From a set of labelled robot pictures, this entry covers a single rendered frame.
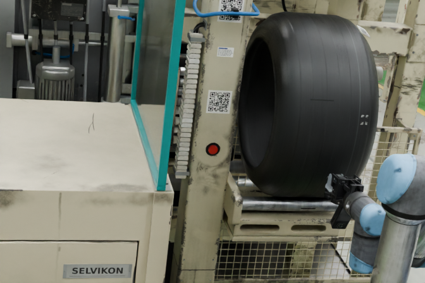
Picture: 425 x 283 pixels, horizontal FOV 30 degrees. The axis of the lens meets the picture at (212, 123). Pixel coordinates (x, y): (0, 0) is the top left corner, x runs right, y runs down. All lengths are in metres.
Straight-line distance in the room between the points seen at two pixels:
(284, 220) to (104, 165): 0.91
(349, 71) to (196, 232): 0.73
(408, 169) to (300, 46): 0.68
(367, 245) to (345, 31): 0.68
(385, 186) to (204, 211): 0.88
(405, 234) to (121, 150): 0.69
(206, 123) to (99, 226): 0.82
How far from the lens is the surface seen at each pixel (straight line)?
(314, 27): 2.44
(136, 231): 1.75
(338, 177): 2.32
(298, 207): 2.58
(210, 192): 2.56
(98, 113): 2.12
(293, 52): 2.35
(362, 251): 2.18
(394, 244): 1.92
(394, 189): 1.82
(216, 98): 2.44
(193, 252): 2.66
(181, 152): 2.49
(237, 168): 2.78
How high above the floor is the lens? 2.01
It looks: 21 degrees down
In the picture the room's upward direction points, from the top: 7 degrees clockwise
